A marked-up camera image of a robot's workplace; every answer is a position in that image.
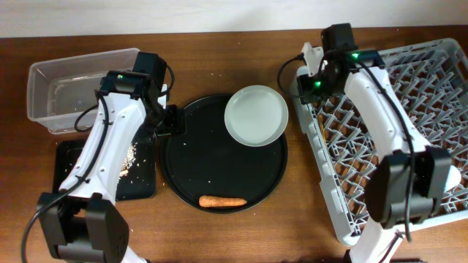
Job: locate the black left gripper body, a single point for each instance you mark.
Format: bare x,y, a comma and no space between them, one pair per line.
166,121

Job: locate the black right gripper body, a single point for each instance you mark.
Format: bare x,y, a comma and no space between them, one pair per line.
318,85

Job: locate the wooden chopstick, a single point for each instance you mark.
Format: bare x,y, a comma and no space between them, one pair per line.
321,125

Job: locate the light grey plate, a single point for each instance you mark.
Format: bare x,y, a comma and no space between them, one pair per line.
256,116

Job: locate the orange carrot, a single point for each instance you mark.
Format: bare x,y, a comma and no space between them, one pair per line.
212,201

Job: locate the blue cup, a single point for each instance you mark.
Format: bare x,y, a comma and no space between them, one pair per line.
454,178

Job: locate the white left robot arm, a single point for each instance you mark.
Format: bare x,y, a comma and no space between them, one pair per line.
80,222

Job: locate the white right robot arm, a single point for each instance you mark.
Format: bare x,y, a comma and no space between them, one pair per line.
412,176

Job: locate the grey dishwasher rack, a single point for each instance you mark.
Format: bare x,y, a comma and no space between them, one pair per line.
430,80

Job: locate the clear plastic waste bin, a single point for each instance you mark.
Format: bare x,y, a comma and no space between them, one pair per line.
59,90

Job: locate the round black serving tray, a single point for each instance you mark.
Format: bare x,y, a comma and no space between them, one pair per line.
207,161

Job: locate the black rectangular tray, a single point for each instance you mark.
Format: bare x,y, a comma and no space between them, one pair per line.
137,179

